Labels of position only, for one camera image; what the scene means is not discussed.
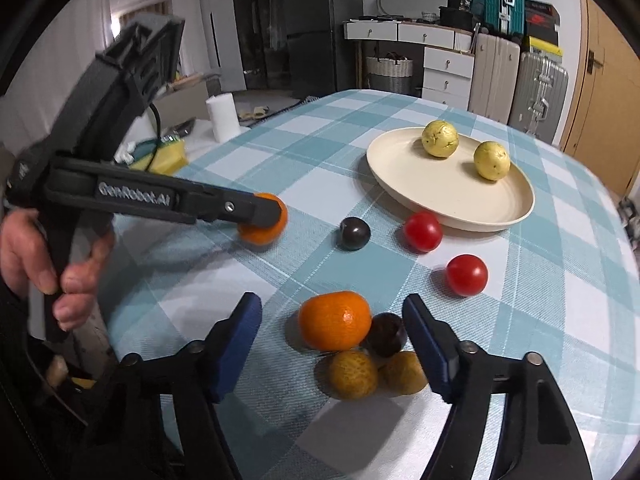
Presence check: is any yellow sponge cloth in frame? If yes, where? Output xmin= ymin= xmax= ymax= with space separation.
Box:
xmin=131 ymin=139 xmax=189 ymax=173

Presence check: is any black box with red print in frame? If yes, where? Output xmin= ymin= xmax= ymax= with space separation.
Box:
xmin=522 ymin=0 xmax=560 ymax=43

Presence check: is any dark refrigerator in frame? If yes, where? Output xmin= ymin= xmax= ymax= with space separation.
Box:
xmin=274 ymin=0 xmax=363 ymax=101

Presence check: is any wicker basket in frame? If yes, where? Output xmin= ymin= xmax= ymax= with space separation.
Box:
xmin=366 ymin=55 xmax=414 ymax=93

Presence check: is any dark purple plum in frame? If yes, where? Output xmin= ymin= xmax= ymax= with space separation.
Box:
xmin=364 ymin=312 xmax=408 ymax=358
xmin=340 ymin=217 xmax=372 ymax=251

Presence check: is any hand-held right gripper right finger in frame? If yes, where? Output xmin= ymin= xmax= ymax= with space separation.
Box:
xmin=402 ymin=294 xmax=593 ymax=480

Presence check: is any white paper towel roll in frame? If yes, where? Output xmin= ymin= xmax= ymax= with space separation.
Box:
xmin=205 ymin=93 xmax=240 ymax=143

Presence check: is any red tomato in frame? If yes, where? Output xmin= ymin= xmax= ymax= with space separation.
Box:
xmin=403 ymin=211 xmax=444 ymax=253
xmin=445 ymin=254 xmax=489 ymax=297

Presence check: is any wooden door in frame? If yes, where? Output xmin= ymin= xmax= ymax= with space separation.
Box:
xmin=560 ymin=0 xmax=640 ymax=196

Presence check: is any wrinkled yellow guava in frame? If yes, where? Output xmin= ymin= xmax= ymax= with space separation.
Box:
xmin=421 ymin=120 xmax=460 ymax=160

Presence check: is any cream round plate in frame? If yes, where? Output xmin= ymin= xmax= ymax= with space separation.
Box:
xmin=366 ymin=127 xmax=536 ymax=233

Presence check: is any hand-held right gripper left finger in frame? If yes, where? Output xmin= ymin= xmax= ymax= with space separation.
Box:
xmin=75 ymin=292 xmax=263 ymax=480

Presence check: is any black bag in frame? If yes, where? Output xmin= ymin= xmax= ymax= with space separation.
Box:
xmin=439 ymin=0 xmax=481 ymax=31

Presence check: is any cardboard box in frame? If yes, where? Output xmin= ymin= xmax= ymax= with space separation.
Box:
xmin=160 ymin=77 xmax=211 ymax=126

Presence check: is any smooth yellow-green guava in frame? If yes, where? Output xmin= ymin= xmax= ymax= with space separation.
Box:
xmin=473 ymin=141 xmax=511 ymax=181

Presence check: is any person's left hand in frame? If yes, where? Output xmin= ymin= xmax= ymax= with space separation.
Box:
xmin=0 ymin=207 xmax=116 ymax=333

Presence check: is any small yellow fruit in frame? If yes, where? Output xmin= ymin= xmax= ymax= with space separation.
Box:
xmin=327 ymin=350 xmax=379 ymax=401
xmin=378 ymin=351 xmax=429 ymax=396

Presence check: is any orange mandarin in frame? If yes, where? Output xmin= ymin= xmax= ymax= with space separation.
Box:
xmin=298 ymin=291 xmax=372 ymax=352
xmin=236 ymin=192 xmax=289 ymax=247

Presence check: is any black cable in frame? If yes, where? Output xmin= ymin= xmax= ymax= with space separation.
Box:
xmin=149 ymin=102 xmax=164 ymax=145

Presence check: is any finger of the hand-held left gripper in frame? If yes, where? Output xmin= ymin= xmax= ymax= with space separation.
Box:
xmin=172 ymin=182 xmax=283 ymax=231

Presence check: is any teal checked tablecloth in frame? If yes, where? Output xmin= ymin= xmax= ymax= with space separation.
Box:
xmin=100 ymin=89 xmax=640 ymax=480

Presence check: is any silver suitcase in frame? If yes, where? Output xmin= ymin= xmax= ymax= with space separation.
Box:
xmin=509 ymin=51 xmax=570 ymax=143

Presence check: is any white drawer desk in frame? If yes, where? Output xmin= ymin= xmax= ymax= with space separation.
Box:
xmin=344 ymin=19 xmax=476 ymax=107

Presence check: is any yellow and black box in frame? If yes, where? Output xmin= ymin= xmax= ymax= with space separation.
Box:
xmin=522 ymin=36 xmax=563 ymax=58

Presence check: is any beige suitcase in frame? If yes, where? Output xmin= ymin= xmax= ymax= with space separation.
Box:
xmin=467 ymin=32 xmax=521 ymax=123

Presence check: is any dark glass cabinet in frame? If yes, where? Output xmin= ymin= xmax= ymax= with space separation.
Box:
xmin=231 ymin=0 xmax=280 ymax=92

